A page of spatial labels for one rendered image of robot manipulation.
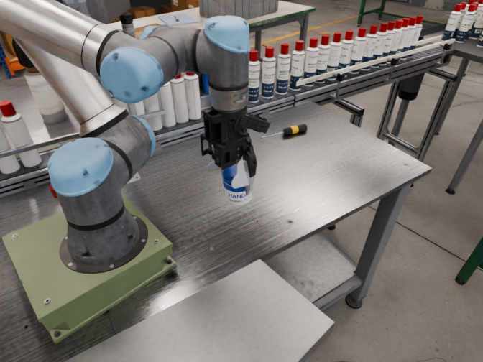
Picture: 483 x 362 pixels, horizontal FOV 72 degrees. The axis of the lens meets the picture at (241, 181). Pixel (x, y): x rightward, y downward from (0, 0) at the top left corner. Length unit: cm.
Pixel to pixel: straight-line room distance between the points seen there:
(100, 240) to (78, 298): 11
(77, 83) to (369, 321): 154
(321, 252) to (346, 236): 44
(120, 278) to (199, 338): 20
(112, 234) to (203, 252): 23
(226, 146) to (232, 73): 14
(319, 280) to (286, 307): 82
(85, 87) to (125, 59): 29
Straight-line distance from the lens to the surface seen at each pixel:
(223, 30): 58
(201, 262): 84
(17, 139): 116
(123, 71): 51
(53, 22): 58
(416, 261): 211
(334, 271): 163
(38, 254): 86
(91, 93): 78
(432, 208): 249
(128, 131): 78
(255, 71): 135
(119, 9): 99
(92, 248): 76
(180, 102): 123
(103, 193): 69
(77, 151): 71
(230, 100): 62
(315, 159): 118
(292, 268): 160
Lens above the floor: 149
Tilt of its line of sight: 39 degrees down
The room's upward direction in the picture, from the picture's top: straight up
